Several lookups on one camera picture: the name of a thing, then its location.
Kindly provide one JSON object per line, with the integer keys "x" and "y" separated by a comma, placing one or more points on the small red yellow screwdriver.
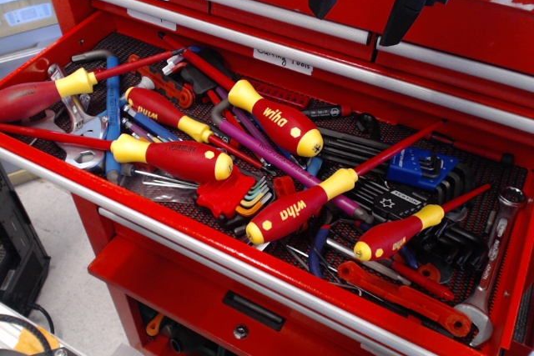
{"x": 384, "y": 240}

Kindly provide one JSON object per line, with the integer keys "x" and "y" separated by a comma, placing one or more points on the blue hex key holder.
{"x": 420, "y": 168}

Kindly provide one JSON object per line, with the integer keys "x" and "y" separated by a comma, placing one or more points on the red hex key holder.
{"x": 222, "y": 198}

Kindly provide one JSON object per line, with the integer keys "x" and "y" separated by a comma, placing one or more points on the orange red flat tool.
{"x": 451, "y": 319}

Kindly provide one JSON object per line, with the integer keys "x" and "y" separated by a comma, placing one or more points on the slim red yellow screwdriver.
{"x": 161, "y": 110}

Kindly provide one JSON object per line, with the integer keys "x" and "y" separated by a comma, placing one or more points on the red yellow wiha screwdriver upper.
{"x": 286, "y": 126}

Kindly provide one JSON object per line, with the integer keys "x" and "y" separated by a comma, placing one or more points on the purple hex key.
{"x": 254, "y": 140}

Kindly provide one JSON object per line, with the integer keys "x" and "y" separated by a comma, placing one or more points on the red yellow wiha screwdriver centre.
{"x": 288, "y": 214}

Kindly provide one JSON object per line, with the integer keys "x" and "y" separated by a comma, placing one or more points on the white cutting tools label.
{"x": 283, "y": 62}

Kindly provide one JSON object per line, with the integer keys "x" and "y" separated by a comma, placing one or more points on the grey large hex key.
{"x": 97, "y": 54}

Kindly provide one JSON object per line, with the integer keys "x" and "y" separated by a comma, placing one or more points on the black box on floor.
{"x": 24, "y": 261}

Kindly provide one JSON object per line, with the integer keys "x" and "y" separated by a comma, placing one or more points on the black torx key set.
{"x": 390, "y": 201}

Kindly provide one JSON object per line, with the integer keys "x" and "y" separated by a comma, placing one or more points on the open red drawer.
{"x": 476, "y": 74}

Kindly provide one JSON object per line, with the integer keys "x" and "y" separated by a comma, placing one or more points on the silver combination wrench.
{"x": 511, "y": 200}

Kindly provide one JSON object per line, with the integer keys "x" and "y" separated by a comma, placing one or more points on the blue handled tool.
{"x": 112, "y": 167}

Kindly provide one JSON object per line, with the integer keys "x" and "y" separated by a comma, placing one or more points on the red yellow wiha screwdriver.
{"x": 286, "y": 126}
{"x": 288, "y": 214}

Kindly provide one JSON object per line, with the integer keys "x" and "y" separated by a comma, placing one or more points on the dark red screwdriver far left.
{"x": 24, "y": 100}

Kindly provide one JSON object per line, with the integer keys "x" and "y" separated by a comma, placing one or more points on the silver adjustable wrench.
{"x": 81, "y": 124}

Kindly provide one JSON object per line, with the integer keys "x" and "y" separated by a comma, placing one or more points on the red yellow screwdriver front left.
{"x": 189, "y": 160}

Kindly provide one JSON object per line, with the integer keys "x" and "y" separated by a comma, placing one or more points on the red black folding key set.
{"x": 152, "y": 77}

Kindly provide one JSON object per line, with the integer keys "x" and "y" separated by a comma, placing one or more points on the small black precision screwdriver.
{"x": 333, "y": 111}

